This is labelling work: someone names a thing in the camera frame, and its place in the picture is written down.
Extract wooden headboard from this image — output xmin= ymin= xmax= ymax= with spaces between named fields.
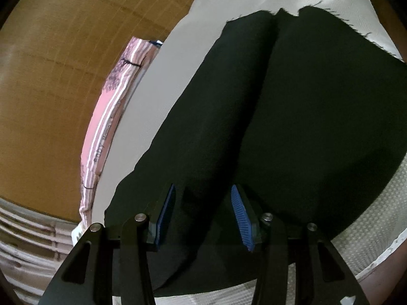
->
xmin=0 ymin=0 xmax=204 ymax=226

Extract wooden bed frame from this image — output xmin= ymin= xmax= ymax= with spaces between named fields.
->
xmin=356 ymin=238 xmax=407 ymax=296

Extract beige striped curtain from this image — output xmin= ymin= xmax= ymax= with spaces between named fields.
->
xmin=0 ymin=197 xmax=84 ymax=305

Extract grey textured bed mat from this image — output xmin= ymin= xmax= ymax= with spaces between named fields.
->
xmin=71 ymin=22 xmax=407 ymax=305

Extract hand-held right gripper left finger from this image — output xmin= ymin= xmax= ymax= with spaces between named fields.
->
xmin=38 ymin=182 xmax=177 ymax=305

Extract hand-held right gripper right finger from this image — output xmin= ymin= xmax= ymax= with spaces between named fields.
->
xmin=230 ymin=184 xmax=371 ymax=305

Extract pink striped tree-print pillow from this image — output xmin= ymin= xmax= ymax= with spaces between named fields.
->
xmin=79 ymin=36 xmax=164 ymax=197
xmin=78 ymin=188 xmax=100 ymax=229

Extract white floral pillow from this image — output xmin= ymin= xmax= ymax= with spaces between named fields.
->
xmin=70 ymin=221 xmax=87 ymax=248

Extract black pants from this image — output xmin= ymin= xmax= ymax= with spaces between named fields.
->
xmin=104 ymin=6 xmax=407 ymax=297

